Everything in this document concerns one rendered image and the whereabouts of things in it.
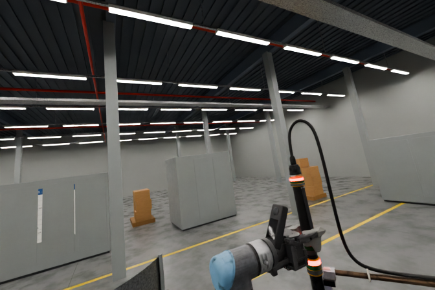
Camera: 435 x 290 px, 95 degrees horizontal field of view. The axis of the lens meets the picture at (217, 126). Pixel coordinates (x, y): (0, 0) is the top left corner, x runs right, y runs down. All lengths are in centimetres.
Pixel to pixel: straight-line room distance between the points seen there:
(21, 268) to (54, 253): 58
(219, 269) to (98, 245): 613
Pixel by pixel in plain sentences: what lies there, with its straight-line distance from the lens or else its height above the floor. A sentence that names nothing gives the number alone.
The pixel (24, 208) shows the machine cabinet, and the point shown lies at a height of 147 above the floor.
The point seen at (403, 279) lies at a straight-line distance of 79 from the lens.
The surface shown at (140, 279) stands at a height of 88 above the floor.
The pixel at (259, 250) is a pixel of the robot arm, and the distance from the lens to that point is 61.
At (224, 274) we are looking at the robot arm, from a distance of 56.
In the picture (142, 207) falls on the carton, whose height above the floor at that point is 62.
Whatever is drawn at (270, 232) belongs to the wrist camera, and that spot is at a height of 168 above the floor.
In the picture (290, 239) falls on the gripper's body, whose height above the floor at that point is 166.
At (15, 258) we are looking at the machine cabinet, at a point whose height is 44.
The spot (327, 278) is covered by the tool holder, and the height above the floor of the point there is 153.
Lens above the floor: 190
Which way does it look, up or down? 10 degrees up
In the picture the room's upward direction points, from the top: 8 degrees counter-clockwise
